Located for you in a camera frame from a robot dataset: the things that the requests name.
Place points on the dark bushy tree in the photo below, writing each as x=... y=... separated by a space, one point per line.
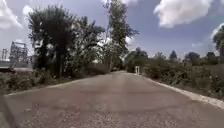
x=135 y=58

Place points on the tall slim tree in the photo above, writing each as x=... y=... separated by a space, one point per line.
x=117 y=30

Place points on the grey asphalt road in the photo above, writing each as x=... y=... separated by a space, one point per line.
x=113 y=103

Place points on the clump of dark trees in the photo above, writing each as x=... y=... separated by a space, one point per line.
x=63 y=43

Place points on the pale concrete kerb strip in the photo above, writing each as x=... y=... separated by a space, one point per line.
x=196 y=96
x=43 y=87

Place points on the overgrown bushy verge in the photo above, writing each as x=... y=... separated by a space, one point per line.
x=190 y=78

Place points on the row of distant trees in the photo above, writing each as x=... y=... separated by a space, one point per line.
x=203 y=55

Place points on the dry grass verge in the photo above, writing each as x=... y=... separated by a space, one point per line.
x=20 y=81

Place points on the steel lattice structure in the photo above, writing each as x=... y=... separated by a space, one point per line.
x=18 y=53

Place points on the small white post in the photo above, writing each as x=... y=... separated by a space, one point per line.
x=137 y=69

